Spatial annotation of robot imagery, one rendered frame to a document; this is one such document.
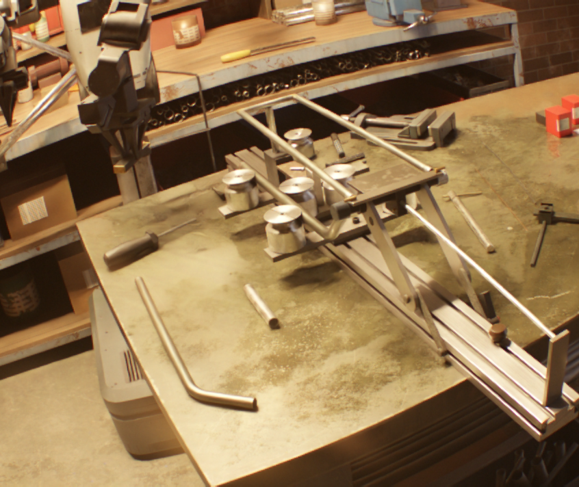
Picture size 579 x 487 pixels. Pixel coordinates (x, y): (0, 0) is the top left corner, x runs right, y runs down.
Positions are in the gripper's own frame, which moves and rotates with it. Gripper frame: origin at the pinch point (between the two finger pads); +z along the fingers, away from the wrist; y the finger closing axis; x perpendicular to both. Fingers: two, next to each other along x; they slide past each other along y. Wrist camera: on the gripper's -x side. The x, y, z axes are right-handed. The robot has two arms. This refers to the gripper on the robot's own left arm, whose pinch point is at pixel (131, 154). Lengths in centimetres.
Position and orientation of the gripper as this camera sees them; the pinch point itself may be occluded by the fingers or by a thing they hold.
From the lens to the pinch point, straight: 134.7
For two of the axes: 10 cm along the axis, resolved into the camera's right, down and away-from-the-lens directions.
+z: 1.5, 8.7, 4.6
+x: 3.0, -4.9, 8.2
